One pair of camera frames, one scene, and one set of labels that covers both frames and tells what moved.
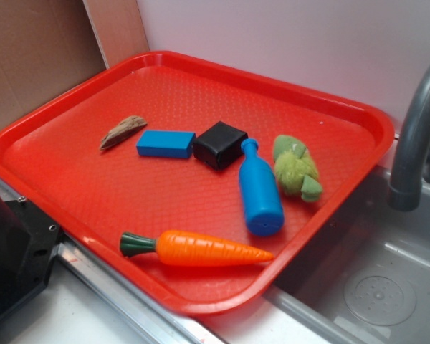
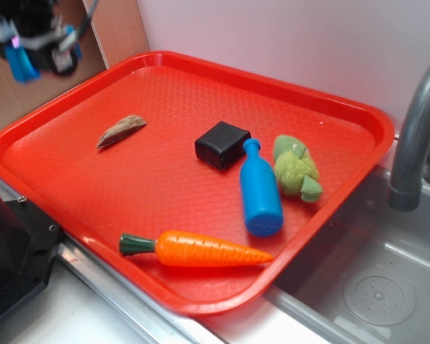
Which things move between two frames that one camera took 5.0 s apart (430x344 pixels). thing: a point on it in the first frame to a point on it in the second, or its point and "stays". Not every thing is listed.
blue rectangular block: [166, 143] to [24, 69]
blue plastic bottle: [262, 206] stays
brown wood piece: [125, 127] stays
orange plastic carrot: [192, 248] stays
